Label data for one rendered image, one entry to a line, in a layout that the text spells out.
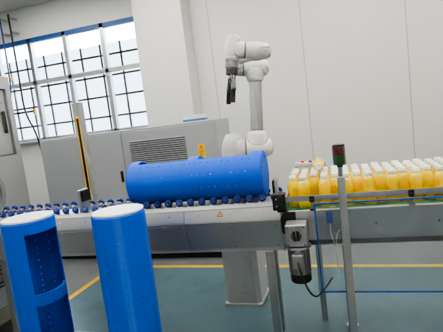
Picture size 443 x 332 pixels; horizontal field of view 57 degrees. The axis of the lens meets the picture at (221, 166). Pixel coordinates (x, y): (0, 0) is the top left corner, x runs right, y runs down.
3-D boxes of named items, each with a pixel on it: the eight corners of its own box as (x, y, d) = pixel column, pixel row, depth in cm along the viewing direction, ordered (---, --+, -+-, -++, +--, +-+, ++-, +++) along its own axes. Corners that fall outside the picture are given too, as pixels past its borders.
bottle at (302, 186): (296, 207, 234) (294, 179, 232) (304, 205, 237) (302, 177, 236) (305, 209, 228) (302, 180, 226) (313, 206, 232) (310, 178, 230)
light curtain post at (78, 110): (109, 311, 337) (76, 103, 317) (115, 311, 335) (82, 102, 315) (105, 314, 331) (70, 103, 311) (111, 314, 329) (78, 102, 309)
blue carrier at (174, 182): (147, 200, 288) (142, 160, 286) (271, 192, 265) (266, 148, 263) (128, 208, 261) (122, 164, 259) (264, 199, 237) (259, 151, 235)
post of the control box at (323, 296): (322, 317, 286) (308, 176, 274) (327, 317, 285) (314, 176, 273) (322, 319, 282) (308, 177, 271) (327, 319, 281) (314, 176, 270)
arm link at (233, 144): (222, 161, 326) (221, 134, 324) (245, 160, 325) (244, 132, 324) (221, 163, 310) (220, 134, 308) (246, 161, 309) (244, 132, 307)
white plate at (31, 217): (-11, 225, 218) (-11, 228, 218) (41, 219, 218) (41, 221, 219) (14, 213, 246) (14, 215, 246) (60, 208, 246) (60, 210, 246)
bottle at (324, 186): (323, 207, 226) (320, 178, 224) (318, 205, 233) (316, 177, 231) (334, 205, 227) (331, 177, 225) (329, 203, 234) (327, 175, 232)
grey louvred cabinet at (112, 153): (85, 246, 540) (67, 136, 523) (242, 242, 475) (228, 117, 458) (58, 261, 489) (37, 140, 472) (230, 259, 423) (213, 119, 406)
